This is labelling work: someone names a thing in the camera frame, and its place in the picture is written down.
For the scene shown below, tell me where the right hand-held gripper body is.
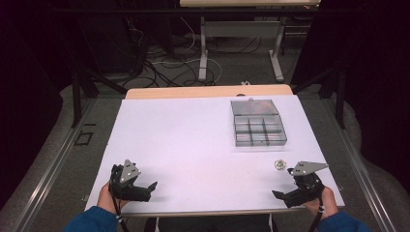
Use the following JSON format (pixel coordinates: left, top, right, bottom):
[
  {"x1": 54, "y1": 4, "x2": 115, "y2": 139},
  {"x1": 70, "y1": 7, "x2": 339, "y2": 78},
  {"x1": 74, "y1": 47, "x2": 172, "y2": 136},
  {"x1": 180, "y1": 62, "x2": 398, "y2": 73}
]
[{"x1": 287, "y1": 160, "x2": 330, "y2": 198}]

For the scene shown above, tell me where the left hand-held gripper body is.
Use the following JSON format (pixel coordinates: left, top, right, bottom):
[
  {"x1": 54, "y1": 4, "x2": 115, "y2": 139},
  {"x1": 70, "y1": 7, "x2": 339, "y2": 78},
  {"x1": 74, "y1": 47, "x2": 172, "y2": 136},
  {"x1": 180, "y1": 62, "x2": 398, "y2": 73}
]
[{"x1": 108, "y1": 159, "x2": 153, "y2": 201}]

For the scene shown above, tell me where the person's left hand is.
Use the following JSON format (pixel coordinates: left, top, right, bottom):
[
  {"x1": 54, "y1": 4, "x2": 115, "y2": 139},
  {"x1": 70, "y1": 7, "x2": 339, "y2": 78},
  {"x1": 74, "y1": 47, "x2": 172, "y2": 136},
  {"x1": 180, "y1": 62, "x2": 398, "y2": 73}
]
[{"x1": 96, "y1": 181, "x2": 131, "y2": 216}]

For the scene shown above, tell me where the person's right hand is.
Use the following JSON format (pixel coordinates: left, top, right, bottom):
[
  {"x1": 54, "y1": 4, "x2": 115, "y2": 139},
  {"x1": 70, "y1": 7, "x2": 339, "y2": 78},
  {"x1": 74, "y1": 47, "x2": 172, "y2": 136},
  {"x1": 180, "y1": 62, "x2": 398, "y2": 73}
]
[{"x1": 303, "y1": 186, "x2": 339, "y2": 220}]

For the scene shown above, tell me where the white table mat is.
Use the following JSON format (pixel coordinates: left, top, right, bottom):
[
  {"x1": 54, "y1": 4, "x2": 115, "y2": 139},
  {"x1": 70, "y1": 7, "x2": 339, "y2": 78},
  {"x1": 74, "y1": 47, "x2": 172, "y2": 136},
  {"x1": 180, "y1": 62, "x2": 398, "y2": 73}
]
[{"x1": 84, "y1": 94, "x2": 346, "y2": 215}]

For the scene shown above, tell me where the clear plastic compartment box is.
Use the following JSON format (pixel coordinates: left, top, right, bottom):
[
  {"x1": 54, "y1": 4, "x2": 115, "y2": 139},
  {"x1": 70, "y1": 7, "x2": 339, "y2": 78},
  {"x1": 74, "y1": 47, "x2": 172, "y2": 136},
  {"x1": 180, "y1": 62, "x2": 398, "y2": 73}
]
[{"x1": 229, "y1": 98, "x2": 288, "y2": 148}]

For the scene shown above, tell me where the black metal stand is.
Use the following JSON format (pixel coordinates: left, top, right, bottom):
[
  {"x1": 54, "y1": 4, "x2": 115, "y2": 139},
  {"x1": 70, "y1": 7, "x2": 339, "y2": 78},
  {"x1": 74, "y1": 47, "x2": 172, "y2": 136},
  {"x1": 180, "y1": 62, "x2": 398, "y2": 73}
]
[
  {"x1": 290, "y1": 62, "x2": 348, "y2": 131},
  {"x1": 70, "y1": 62, "x2": 129, "y2": 129}
]

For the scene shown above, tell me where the wooden table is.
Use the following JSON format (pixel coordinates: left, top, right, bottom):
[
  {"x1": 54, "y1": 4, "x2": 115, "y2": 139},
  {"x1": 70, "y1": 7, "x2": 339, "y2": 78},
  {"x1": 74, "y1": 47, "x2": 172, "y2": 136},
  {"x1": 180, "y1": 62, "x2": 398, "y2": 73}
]
[{"x1": 84, "y1": 84, "x2": 346, "y2": 218}]

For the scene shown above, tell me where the dark curtain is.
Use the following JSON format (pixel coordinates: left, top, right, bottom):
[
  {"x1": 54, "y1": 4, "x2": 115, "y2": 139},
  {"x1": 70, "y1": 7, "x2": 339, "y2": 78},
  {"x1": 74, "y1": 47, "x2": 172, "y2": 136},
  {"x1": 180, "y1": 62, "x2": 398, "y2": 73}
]
[
  {"x1": 0, "y1": 0, "x2": 81, "y2": 211},
  {"x1": 289, "y1": 0, "x2": 410, "y2": 194}
]

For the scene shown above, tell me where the white desk with metal legs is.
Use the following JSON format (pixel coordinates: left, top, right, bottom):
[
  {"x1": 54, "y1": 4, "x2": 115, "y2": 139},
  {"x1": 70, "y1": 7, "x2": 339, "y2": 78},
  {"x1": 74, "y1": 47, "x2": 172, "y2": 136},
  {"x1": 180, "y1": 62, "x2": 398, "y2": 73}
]
[{"x1": 179, "y1": 0, "x2": 322, "y2": 83}]

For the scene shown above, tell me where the right hand-held gripper cable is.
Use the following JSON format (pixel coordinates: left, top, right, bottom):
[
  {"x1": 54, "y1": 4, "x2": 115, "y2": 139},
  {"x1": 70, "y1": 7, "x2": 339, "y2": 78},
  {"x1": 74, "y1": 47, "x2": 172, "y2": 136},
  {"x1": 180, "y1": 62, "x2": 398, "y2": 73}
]
[{"x1": 307, "y1": 196, "x2": 325, "y2": 232}]

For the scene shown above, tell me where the hand-held gripper cable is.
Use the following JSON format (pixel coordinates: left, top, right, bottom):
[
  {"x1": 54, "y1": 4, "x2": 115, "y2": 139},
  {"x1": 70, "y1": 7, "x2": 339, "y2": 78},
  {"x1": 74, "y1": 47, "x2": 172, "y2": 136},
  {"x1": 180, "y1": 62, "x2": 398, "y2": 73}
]
[
  {"x1": 111, "y1": 194, "x2": 131, "y2": 232},
  {"x1": 307, "y1": 196, "x2": 325, "y2": 232}
]

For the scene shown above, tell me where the left hand-held gripper cable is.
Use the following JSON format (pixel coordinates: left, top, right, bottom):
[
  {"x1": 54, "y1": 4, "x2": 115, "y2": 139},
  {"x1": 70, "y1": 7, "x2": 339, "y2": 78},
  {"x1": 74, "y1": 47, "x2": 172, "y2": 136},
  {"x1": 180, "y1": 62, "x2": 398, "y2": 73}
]
[{"x1": 111, "y1": 194, "x2": 131, "y2": 232}]

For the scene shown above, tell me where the metal floor rail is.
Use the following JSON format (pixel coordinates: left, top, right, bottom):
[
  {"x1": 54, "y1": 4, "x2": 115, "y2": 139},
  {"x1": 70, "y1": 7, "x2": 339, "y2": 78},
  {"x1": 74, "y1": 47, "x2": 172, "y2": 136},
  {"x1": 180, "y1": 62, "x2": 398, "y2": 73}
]
[
  {"x1": 12, "y1": 97, "x2": 99, "y2": 232},
  {"x1": 320, "y1": 96, "x2": 399, "y2": 232}
]

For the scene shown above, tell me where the bundle of black floor cables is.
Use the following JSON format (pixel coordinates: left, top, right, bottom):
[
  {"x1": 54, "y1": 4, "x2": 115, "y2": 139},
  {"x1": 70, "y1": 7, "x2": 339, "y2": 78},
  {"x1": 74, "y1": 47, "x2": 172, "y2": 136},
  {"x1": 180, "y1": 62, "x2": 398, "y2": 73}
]
[{"x1": 124, "y1": 15, "x2": 263, "y2": 89}]

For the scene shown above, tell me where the white floor cable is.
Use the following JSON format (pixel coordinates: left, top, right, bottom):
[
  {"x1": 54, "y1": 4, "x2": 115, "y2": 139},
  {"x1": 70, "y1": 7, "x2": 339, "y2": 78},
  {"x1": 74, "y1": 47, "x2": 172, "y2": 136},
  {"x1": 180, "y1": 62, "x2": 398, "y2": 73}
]
[{"x1": 150, "y1": 16, "x2": 224, "y2": 84}]

